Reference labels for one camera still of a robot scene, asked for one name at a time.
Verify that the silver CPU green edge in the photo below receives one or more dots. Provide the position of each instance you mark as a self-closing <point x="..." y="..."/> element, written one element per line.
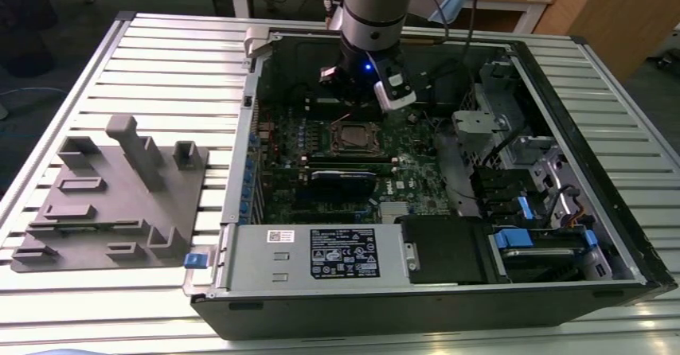
<point x="354" y="136"/>

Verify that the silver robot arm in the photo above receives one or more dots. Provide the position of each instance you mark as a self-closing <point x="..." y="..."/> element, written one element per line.
<point x="371" y="12"/>

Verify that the CPU socket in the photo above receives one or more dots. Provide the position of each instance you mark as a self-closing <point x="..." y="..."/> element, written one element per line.
<point x="331" y="150"/>

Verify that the black RAM slot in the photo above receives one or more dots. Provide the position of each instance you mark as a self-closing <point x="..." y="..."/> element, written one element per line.
<point x="323" y="160"/>
<point x="323" y="165"/>
<point x="323" y="170"/>
<point x="323" y="155"/>

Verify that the metal drive cage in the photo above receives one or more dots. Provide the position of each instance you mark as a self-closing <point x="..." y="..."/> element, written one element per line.
<point x="494" y="92"/>

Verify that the black graphics card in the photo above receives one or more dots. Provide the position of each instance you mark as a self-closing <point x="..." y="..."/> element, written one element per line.
<point x="342" y="188"/>

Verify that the green motherboard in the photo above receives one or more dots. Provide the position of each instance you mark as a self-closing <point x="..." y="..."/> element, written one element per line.
<point x="419" y="189"/>

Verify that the silver chipset heatsink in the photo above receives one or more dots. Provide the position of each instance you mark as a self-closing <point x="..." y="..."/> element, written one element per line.
<point x="396" y="209"/>

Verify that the blue plastic strip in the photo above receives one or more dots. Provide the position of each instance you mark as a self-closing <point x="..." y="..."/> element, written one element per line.
<point x="525" y="207"/>

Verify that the silver power supply unit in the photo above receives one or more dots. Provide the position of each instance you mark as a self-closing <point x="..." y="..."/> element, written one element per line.
<point x="249" y="259"/>

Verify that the wooden cabinet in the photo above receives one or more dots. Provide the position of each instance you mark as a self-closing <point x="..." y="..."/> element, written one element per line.
<point x="610" y="12"/>

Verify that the grey parts rack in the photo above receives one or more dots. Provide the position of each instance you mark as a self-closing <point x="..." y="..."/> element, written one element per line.
<point x="132" y="211"/>

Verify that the blue case latch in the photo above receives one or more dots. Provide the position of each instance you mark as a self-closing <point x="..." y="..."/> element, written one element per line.
<point x="195" y="262"/>

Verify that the black hard disk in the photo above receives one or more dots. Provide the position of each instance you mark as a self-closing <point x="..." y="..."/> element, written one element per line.
<point x="535" y="265"/>

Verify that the blue plastic tab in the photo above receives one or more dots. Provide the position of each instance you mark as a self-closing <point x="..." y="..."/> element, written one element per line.
<point x="589" y="239"/>

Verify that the grey office chair base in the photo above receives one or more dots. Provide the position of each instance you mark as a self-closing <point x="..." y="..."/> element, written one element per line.
<point x="670" y="52"/>

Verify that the black PC case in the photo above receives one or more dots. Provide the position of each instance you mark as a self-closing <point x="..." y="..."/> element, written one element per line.
<point x="371" y="323"/>

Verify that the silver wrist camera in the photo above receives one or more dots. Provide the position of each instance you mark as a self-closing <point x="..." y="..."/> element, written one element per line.
<point x="328" y="75"/>

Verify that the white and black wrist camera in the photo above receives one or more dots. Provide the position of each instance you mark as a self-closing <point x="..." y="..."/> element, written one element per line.
<point x="395" y="88"/>

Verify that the silver metal bracket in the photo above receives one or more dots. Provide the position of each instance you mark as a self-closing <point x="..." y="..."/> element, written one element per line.
<point x="475" y="122"/>

